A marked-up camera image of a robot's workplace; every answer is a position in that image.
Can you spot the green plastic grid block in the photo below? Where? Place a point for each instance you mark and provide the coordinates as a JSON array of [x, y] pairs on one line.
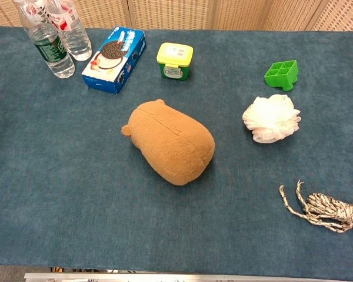
[[282, 75]]

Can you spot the green jar with yellow lid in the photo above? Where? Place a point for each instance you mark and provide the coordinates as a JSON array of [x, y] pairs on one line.
[[174, 61]]

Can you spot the blue felt table cloth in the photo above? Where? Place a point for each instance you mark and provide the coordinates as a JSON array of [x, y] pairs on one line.
[[76, 182]]

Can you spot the brown plush toy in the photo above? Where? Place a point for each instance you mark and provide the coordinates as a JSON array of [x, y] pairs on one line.
[[170, 141]]

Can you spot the woven rattan folding screen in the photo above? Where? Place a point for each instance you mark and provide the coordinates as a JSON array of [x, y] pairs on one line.
[[170, 13]]

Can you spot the green label water bottle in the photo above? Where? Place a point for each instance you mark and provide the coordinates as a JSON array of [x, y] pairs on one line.
[[50, 50]]

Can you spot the blue Oreo cookie box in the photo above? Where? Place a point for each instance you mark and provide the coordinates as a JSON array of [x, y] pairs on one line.
[[114, 60]]

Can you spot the red label water bottle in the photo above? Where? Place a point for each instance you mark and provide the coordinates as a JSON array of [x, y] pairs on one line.
[[75, 35]]

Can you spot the aluminium frame rail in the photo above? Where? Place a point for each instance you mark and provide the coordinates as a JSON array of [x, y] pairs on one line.
[[164, 277]]

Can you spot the white mesh bath pouf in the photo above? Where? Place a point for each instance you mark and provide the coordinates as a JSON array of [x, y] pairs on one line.
[[270, 117]]

